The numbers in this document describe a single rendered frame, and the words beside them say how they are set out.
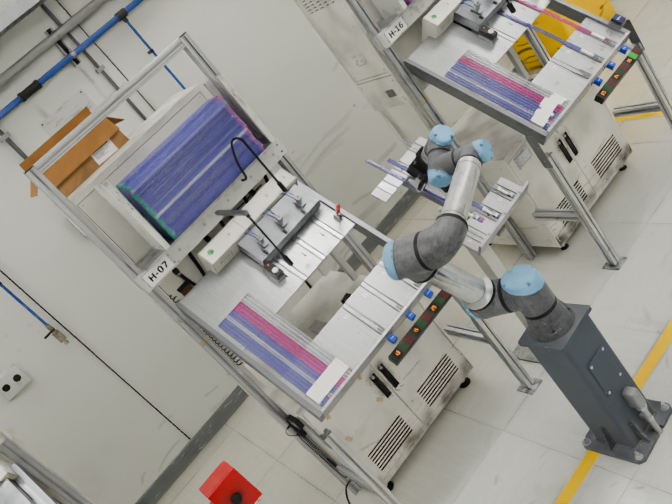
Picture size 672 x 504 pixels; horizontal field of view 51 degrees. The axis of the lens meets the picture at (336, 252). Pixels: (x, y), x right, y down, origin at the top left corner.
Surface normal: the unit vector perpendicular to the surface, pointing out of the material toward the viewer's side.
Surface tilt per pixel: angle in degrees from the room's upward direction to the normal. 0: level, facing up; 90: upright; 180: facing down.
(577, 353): 90
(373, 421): 91
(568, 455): 0
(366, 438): 90
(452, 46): 44
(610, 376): 90
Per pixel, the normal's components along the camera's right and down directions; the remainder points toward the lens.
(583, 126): 0.51, 0.05
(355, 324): -0.10, -0.48
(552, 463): -0.60, -0.70
